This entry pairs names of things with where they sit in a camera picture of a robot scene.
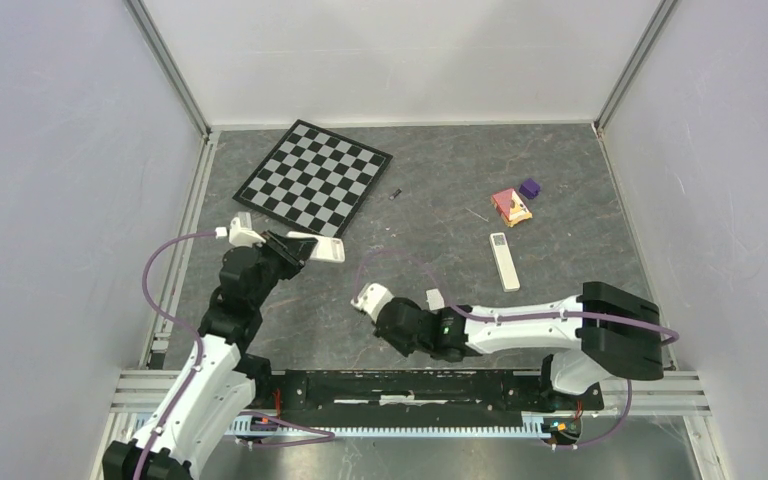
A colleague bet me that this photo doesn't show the white slotted cable duct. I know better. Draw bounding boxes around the white slotted cable duct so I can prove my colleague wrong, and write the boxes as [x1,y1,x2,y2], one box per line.
[225,415,550,440]

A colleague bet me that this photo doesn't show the purple cube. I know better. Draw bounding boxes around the purple cube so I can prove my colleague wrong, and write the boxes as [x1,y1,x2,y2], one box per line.
[518,178,541,199]

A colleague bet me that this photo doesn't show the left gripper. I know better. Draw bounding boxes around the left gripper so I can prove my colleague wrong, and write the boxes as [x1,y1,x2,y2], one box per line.
[249,228,317,307]

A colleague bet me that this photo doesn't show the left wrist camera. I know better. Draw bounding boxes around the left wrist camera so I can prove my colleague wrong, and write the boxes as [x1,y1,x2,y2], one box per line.
[214,212,266,247]

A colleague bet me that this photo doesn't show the short remote battery cover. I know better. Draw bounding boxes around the short remote battery cover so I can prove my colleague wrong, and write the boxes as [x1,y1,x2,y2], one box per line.
[425,289,446,311]

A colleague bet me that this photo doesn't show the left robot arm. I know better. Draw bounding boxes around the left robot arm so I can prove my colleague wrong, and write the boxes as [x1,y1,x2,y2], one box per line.
[101,227,330,479]

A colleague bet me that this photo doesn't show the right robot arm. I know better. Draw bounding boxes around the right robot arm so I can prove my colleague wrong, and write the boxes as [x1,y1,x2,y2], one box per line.
[351,281,674,408]

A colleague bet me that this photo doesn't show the long white remote control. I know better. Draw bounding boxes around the long white remote control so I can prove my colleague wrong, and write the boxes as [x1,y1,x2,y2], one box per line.
[489,232,521,292]

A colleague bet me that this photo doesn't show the short white remote control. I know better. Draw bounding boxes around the short white remote control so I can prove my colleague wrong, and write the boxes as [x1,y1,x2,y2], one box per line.
[287,231,346,263]

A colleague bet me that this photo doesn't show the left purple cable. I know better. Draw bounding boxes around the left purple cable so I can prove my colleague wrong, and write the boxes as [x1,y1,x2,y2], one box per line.
[132,229,226,480]

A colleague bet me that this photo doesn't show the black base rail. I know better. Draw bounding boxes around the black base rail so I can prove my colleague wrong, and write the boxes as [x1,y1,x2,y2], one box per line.
[248,369,604,428]

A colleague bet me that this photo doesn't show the red and yellow block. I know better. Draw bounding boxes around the red and yellow block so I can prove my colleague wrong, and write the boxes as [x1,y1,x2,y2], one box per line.
[491,188,533,227]

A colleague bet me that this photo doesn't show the black and grey chessboard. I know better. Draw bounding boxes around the black and grey chessboard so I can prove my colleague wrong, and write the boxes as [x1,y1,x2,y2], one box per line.
[233,119,393,238]

